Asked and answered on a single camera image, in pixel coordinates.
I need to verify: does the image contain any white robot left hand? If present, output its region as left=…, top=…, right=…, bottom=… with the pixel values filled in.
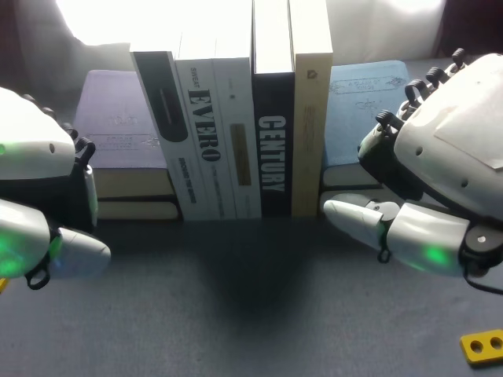
left=0, top=86, right=112, bottom=291

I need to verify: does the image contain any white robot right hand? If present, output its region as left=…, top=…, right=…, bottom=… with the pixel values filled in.
left=321, top=47, right=503, bottom=278

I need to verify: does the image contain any purple clothbound book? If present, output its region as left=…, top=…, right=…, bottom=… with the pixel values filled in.
left=73, top=69, right=171, bottom=196

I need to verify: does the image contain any blue clothbound book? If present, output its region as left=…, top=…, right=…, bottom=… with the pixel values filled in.
left=321, top=60, right=412, bottom=188

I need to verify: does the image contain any dark book under blue book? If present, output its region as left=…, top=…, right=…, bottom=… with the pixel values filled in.
left=318, top=187, right=398, bottom=217

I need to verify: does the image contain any dark book under purple book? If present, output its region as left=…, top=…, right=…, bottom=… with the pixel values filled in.
left=96, top=194, right=182, bottom=221

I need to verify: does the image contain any cream hardcover book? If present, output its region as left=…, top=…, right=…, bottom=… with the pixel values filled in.
left=288, top=0, right=335, bottom=218

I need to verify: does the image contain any white book with black oval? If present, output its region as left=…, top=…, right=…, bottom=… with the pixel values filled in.
left=130, top=49, right=200, bottom=221

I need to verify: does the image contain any white SWEAT EVERO book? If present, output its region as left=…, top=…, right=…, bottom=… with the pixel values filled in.
left=174, top=33, right=238, bottom=221

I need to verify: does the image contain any white book with tan label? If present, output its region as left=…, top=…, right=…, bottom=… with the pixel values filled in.
left=211, top=35, right=263, bottom=220

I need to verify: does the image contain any grey table cloth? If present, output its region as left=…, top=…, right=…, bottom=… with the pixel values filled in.
left=0, top=58, right=503, bottom=377

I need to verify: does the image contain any yellow block with two holes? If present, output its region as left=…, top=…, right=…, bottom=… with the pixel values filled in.
left=459, top=329, right=503, bottom=368

